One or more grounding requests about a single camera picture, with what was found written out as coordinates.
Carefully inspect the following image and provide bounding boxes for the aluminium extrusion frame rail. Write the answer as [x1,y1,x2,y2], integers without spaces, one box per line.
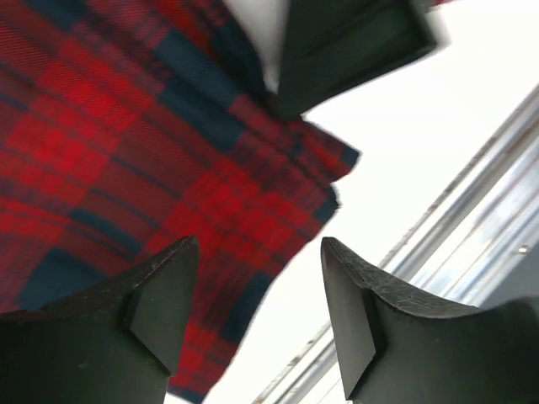
[257,90,538,403]

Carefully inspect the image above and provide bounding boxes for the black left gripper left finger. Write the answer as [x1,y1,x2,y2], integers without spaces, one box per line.
[1,237,199,404]

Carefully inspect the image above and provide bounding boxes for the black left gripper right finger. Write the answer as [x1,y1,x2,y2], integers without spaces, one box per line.
[321,237,538,404]

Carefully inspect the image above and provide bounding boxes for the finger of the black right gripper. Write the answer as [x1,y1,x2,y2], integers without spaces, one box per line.
[275,0,439,120]

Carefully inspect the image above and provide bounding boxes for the red black plaid skirt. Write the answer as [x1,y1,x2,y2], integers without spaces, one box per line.
[1,1,360,403]

